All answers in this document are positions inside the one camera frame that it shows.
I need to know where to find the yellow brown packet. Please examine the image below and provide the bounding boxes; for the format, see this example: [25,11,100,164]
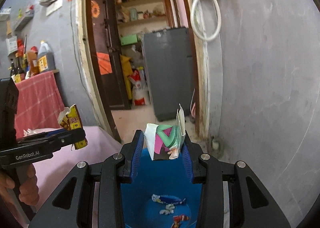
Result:
[58,104,88,150]

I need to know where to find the large oil jug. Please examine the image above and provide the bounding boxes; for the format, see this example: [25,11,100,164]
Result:
[37,40,56,73]

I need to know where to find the white sack red print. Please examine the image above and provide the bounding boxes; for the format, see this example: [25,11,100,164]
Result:
[132,69,150,106]

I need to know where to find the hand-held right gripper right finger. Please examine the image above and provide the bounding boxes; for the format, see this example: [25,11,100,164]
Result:
[182,135,292,228]

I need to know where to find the grey refrigerator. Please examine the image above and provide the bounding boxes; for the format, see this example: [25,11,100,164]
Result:
[141,26,197,122]

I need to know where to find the grey wall rack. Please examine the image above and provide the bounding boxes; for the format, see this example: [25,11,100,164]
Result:
[12,14,34,31]

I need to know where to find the red white wrapper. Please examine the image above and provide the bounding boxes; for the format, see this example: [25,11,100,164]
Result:
[172,214,187,228]

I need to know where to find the pale green box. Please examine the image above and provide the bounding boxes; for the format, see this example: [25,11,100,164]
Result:
[120,34,138,46]

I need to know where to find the person's left hand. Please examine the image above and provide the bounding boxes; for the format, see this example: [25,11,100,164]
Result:
[0,164,39,206]

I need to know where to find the dark wooden door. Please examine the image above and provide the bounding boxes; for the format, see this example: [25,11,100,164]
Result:
[90,0,132,110]

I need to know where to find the yellow bag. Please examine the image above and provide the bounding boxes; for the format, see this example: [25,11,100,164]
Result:
[120,54,133,101]

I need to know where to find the orange liquid bottle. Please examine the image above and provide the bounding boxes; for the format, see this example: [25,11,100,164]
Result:
[26,51,39,76]

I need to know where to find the white utensil holder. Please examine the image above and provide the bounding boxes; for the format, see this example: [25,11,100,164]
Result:
[6,37,17,54]

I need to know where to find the blue plastic bucket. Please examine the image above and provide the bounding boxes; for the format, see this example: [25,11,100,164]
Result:
[120,147,203,228]

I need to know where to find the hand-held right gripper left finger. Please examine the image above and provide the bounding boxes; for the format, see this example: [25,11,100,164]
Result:
[29,129,145,228]

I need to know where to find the white plastic basket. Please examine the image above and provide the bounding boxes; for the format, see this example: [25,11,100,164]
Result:
[0,7,12,21]

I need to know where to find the wooden door frame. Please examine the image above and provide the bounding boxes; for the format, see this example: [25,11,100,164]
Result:
[75,0,225,143]

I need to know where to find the green white wrapper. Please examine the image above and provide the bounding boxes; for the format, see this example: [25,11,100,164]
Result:
[159,204,175,215]

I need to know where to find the pink checked cloth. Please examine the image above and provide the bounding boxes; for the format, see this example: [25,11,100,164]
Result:
[14,71,66,132]

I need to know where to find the pink floral blanket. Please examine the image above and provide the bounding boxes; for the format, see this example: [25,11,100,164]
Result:
[14,125,123,228]

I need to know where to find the wooden wall shelf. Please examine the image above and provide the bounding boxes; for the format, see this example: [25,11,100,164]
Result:
[112,0,173,33]

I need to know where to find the white pink green carton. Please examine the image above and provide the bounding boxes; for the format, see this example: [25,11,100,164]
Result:
[144,103,187,161]

